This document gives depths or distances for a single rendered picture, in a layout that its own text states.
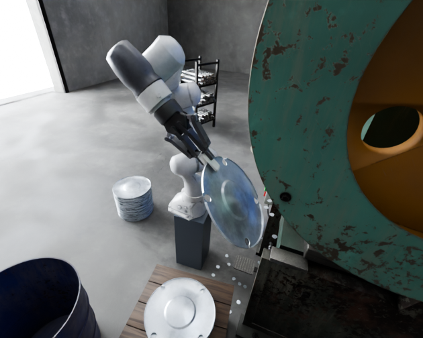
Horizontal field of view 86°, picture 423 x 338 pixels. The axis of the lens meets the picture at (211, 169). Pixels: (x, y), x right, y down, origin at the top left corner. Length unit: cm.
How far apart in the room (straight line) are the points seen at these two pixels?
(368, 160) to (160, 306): 94
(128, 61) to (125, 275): 135
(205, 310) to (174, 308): 13
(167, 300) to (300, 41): 104
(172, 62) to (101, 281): 139
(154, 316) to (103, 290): 62
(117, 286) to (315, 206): 137
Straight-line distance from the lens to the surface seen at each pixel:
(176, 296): 114
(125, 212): 192
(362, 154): 53
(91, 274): 176
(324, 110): 41
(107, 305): 162
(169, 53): 69
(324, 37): 39
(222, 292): 119
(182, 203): 128
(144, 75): 63
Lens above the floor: 140
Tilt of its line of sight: 34 degrees down
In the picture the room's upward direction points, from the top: 4 degrees clockwise
